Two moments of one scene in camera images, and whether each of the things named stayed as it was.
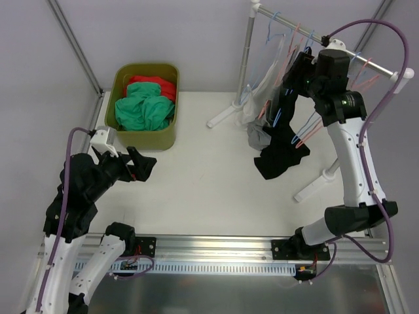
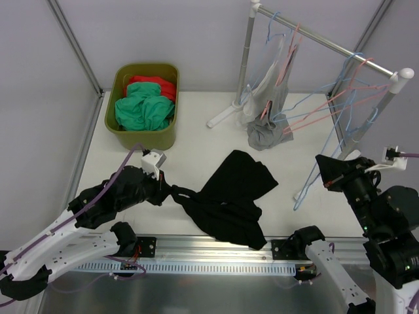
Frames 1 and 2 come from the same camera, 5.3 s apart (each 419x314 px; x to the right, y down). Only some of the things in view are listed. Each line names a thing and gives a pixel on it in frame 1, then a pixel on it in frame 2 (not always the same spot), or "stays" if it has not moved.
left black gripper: [127, 167] → [160, 188]
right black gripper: [295, 70] → [342, 176]
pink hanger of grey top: [292, 47] stays
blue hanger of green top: [294, 142] → [385, 87]
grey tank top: [258, 131] stays
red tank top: [167, 89] stays
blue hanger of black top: [287, 90] → [329, 161]
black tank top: [281, 146] → [226, 207]
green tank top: [145, 108] stays
